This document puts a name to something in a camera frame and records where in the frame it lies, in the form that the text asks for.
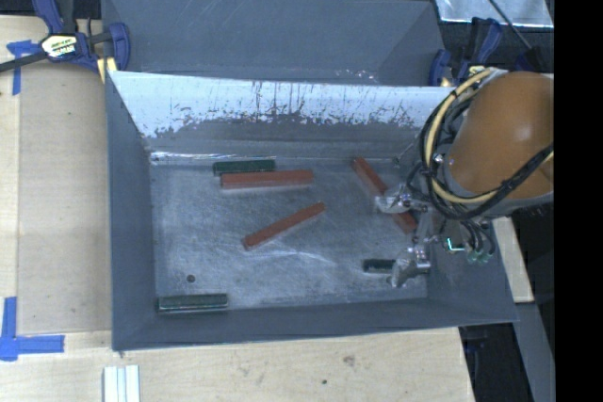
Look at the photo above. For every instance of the red-brown flat block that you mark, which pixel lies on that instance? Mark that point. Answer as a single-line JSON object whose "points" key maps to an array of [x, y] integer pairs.
{"points": [[282, 226], [369, 176], [266, 179]]}

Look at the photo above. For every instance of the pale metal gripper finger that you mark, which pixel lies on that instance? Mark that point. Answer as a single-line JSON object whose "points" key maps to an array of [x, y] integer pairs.
{"points": [[393, 201], [411, 264]]}

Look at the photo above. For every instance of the dark green flat block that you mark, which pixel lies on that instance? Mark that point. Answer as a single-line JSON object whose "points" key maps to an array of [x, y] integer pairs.
{"points": [[192, 302], [242, 165], [377, 265]]}

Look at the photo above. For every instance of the grey metal bin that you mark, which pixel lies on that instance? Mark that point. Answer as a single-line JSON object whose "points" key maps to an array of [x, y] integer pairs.
{"points": [[264, 37]]}

